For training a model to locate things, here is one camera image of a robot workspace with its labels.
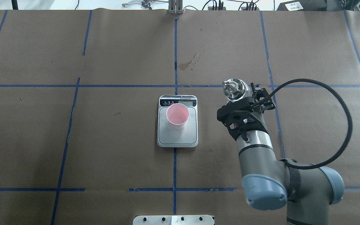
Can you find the silver digital kitchen scale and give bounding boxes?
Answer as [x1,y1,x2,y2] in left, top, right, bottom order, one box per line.
[156,95,199,148]

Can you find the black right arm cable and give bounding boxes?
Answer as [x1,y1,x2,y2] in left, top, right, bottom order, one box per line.
[271,78,353,170]

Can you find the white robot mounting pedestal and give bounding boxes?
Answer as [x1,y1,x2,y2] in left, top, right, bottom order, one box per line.
[132,215,216,225]

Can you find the clear glass sauce bottle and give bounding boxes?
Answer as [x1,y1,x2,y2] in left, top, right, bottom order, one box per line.
[222,78,253,103]

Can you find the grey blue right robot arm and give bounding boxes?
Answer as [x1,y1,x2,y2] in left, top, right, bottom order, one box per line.
[217,78,353,225]

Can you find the aluminium frame post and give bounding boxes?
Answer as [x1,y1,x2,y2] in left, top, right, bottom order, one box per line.
[168,0,184,15]

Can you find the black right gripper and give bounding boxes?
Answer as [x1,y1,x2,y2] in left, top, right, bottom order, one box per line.
[230,82,276,141]

